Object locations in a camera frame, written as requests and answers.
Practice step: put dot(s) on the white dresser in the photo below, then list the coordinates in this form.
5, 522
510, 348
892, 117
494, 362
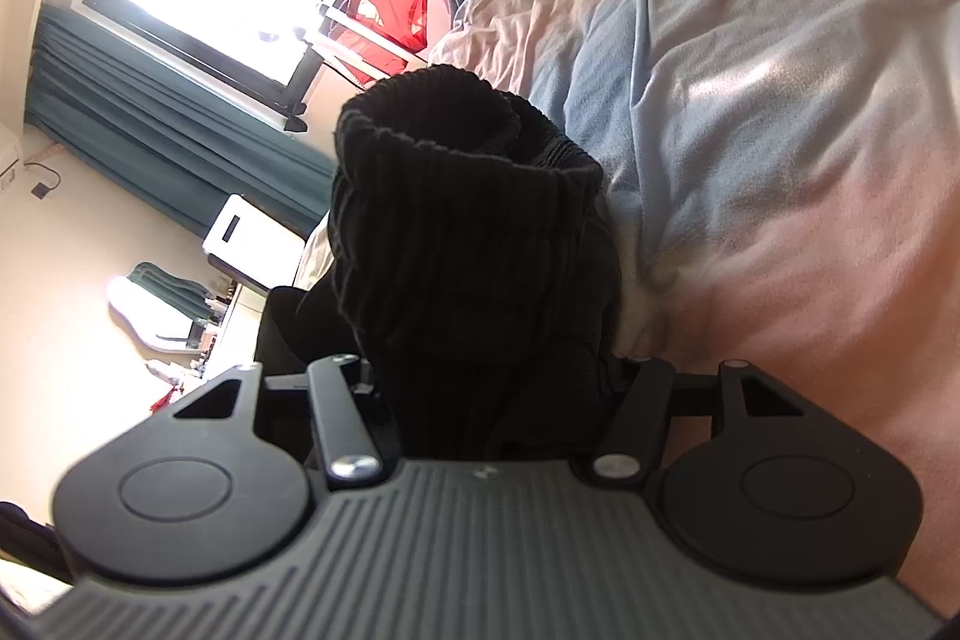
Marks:
225, 340

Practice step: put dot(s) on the cosmetics on dresser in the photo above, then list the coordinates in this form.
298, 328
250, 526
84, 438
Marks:
199, 340

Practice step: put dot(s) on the black wall plug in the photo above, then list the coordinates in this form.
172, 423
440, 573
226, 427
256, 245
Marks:
39, 189

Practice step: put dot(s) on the white garment steamer stand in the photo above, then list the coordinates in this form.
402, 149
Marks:
352, 29

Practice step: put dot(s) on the pastel bed duvet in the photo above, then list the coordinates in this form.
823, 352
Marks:
750, 123

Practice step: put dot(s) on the red garment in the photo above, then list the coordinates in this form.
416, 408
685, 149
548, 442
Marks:
394, 21

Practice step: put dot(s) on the white chair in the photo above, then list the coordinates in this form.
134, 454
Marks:
251, 239

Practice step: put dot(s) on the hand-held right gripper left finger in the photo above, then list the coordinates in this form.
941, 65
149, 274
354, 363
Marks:
337, 415

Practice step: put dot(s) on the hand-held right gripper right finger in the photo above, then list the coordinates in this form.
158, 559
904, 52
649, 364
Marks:
637, 407

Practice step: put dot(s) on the black knit sweater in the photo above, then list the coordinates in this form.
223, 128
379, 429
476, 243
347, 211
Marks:
465, 250

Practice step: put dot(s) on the white air conditioner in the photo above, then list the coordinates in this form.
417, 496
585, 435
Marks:
9, 156

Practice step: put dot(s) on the blue curtain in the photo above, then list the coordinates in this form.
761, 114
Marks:
172, 123

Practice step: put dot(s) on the wavy white framed mirror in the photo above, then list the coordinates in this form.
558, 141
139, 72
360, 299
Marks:
150, 310

